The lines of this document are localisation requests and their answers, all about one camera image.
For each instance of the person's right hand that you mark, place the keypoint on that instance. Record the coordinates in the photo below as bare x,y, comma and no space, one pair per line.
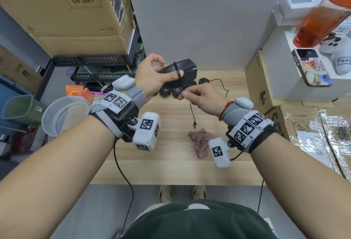
211,99

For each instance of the person's left hand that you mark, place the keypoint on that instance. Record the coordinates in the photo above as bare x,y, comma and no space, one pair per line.
146,79

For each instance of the black computer mouse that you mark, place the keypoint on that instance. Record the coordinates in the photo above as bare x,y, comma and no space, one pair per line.
190,83
176,92
164,92
203,81
189,68

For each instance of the pink fluffy wiping cloth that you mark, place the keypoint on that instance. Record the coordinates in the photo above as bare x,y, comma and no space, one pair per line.
201,142

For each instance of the person's right forearm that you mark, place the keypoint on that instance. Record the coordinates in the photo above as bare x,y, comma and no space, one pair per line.
304,192

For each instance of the person's left forearm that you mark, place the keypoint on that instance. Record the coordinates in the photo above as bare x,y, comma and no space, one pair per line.
52,186

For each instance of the person's left shoe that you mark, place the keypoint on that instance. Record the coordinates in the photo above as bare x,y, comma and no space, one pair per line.
166,193

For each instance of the person's dark shirt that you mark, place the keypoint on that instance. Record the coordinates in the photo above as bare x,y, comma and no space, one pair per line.
197,223

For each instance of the person's beige trousers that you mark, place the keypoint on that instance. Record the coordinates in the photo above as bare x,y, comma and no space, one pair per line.
148,212

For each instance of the grey left wrist sleeve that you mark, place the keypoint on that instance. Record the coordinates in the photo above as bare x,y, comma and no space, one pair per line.
135,94

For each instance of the grey wrist sleeve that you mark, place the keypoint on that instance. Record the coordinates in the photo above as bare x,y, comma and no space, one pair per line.
233,114
135,94

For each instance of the white left wrist puck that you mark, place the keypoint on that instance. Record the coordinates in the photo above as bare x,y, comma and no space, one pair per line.
124,82

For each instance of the white wrist puck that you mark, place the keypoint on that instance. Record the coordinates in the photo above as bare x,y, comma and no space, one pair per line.
124,82
244,103

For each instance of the grey right wrist sleeve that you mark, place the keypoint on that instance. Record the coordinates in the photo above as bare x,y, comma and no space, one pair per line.
233,114

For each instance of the white right wrist puck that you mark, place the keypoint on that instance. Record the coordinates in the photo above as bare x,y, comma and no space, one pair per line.
244,103

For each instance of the small stamped cardboard box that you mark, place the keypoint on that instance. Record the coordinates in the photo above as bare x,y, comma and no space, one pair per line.
256,79

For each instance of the black stacked tray rack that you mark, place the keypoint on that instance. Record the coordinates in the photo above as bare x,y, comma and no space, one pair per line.
90,60

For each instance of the large white box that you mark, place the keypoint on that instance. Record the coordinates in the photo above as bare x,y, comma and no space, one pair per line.
279,77

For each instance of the orange box with green print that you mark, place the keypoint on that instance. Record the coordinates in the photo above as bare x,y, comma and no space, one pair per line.
74,90

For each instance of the plain cardboard box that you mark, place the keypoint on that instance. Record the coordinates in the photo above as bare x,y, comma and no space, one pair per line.
79,45

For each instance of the clear plastic basin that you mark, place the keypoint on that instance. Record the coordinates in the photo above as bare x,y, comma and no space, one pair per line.
49,121

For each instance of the phone with colourful case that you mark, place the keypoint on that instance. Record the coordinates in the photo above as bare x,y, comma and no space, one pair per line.
312,68

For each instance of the white chest device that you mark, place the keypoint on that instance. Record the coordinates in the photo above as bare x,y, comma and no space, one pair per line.
198,206

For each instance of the cardboard box with black logo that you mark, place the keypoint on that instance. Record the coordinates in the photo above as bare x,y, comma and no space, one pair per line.
315,137

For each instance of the small white boxes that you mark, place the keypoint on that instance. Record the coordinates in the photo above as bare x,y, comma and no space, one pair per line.
292,5

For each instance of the large stamped cardboard box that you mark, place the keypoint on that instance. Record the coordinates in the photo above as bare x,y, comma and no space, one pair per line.
44,11

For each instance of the orange bottle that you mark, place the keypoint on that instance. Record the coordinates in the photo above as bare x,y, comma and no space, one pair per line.
315,25

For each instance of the cardboard box with small prints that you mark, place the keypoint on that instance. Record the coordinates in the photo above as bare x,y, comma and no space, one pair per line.
19,70

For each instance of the green trash bin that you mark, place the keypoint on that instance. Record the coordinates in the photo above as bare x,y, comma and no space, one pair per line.
16,109

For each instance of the dark red bag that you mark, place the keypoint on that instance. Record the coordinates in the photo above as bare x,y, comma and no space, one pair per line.
27,140

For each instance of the white rounded device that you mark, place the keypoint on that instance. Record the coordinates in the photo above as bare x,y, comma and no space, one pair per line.
338,53

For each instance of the blue panel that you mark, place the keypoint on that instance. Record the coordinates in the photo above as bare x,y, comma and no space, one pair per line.
9,89

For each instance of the white power strip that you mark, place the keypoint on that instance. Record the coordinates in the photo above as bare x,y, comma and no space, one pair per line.
271,225

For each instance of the dark grey padded seat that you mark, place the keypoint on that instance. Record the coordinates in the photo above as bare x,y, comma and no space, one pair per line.
5,169

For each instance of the left wrist camera rig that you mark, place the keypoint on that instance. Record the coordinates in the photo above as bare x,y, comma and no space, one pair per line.
146,131

